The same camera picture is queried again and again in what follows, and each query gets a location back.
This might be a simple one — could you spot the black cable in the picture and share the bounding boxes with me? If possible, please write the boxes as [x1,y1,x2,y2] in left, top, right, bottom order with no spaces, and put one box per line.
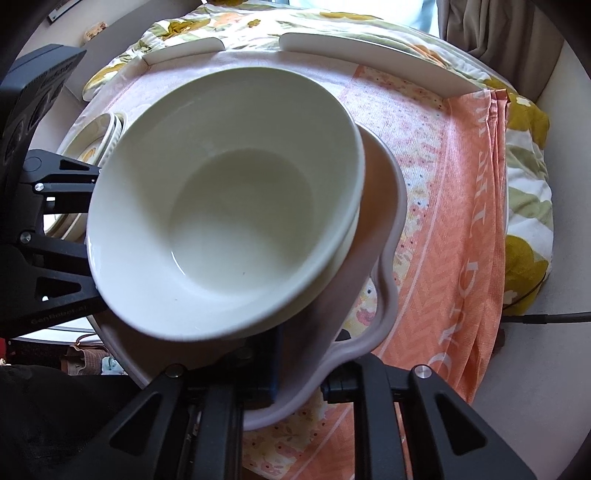
[501,311,591,326]

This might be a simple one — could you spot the plain white bowl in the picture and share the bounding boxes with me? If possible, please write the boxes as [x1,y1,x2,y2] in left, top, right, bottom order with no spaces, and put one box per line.
[85,67,365,342]

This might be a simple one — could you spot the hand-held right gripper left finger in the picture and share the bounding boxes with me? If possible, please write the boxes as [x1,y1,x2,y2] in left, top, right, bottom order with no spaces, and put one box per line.
[108,327,283,480]

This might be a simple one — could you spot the mauve plastic basin with handles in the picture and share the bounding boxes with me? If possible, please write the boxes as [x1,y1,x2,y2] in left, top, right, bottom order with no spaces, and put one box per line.
[95,124,409,432]

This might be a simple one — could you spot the large plain white plate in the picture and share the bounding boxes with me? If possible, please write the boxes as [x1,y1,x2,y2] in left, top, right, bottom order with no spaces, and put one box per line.
[99,113,126,162]

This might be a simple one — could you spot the dark cloth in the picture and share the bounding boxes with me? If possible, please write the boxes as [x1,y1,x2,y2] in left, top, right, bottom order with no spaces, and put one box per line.
[0,364,155,480]

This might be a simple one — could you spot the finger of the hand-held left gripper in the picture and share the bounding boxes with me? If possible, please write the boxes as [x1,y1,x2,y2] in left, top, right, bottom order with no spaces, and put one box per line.
[21,150,102,217]
[0,231,109,339]

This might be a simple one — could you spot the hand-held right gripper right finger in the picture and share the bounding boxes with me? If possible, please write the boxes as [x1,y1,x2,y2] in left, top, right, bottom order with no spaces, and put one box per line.
[323,353,539,480]

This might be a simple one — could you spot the cream plate with yellow ring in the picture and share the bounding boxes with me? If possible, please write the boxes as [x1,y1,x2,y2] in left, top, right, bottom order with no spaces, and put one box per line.
[42,138,93,241]

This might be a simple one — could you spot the brown checked bag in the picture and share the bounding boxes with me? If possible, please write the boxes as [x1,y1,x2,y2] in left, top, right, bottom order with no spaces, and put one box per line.
[62,333,123,376]

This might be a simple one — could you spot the floral blanket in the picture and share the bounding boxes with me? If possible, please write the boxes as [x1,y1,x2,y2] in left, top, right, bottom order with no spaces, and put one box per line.
[83,0,555,319]

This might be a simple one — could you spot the orange patterned tablecloth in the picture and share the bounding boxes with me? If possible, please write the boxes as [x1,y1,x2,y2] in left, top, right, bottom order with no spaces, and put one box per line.
[69,51,511,474]

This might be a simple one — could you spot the small dish with cartoon print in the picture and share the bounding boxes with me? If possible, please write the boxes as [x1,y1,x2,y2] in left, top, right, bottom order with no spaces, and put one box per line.
[58,113,116,163]

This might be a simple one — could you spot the beige curtain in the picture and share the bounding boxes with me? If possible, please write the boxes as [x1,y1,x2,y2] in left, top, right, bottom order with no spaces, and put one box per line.
[436,0,563,90]

